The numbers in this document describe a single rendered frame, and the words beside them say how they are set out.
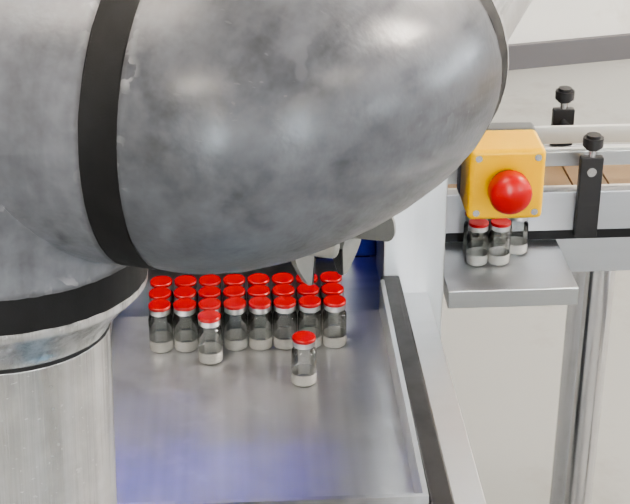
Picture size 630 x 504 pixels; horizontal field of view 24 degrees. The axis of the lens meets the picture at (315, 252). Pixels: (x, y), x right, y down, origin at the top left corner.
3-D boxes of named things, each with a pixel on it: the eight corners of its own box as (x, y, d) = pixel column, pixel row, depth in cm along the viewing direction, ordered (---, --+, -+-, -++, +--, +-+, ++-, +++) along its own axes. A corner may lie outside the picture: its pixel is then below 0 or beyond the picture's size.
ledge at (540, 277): (428, 245, 156) (429, 229, 155) (548, 242, 157) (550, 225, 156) (447, 309, 144) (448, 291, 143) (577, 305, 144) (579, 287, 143)
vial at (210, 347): (198, 353, 132) (196, 309, 130) (223, 353, 132) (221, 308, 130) (198, 366, 130) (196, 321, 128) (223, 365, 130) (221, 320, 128)
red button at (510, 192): (483, 201, 139) (485, 163, 137) (525, 200, 139) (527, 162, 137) (490, 219, 135) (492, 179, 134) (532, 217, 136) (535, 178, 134)
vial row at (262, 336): (150, 342, 134) (147, 298, 131) (345, 337, 134) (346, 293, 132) (149, 354, 132) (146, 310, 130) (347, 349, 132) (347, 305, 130)
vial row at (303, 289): (151, 330, 136) (148, 286, 133) (343, 324, 136) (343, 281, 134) (149, 342, 134) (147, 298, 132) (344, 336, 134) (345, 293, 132)
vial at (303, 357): (290, 375, 128) (290, 333, 127) (315, 374, 129) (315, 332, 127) (292, 388, 127) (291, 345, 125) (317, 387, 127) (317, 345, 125)
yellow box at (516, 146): (456, 189, 145) (459, 122, 142) (527, 187, 146) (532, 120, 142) (467, 222, 138) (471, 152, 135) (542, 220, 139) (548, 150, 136)
